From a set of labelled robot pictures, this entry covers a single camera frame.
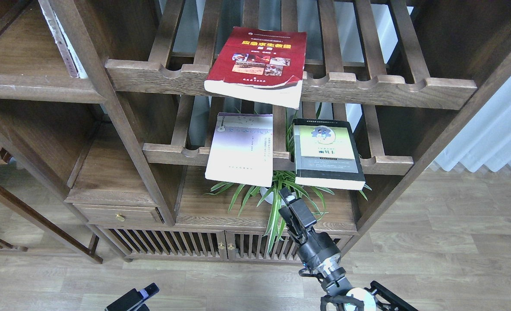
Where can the left slatted cabinet door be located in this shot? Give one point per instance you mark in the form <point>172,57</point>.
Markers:
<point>168,244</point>

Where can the green spider plant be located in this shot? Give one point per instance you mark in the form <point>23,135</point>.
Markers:
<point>280,179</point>

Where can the right slatted cabinet door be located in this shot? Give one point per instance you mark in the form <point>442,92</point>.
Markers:
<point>252,247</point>

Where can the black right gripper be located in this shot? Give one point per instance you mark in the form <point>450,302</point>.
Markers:
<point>317,251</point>

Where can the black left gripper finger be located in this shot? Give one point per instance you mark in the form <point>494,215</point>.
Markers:
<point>134,300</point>

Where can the green and black book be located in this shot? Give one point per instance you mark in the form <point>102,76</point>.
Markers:
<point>326,155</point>

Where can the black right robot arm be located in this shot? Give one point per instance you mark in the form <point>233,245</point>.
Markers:
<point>345,297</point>

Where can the white plant pot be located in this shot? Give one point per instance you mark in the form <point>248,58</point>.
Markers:
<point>269,198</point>

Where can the slatted cabinet door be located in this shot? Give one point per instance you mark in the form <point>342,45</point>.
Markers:
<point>168,244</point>
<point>252,247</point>

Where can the wooden drawer with brass knob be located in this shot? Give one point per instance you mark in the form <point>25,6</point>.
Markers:
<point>121,215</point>

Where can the white pleated curtain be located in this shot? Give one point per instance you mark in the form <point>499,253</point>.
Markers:
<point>485,142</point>

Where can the pale purple white book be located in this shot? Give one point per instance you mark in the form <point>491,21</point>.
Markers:
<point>242,149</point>

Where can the red paperback book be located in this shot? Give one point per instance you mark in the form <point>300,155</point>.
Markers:
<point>260,65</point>

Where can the white book spine upright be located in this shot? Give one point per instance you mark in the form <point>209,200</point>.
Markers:
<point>67,51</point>

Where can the dark wooden bookshelf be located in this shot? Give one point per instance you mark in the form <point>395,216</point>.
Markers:
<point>137,132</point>

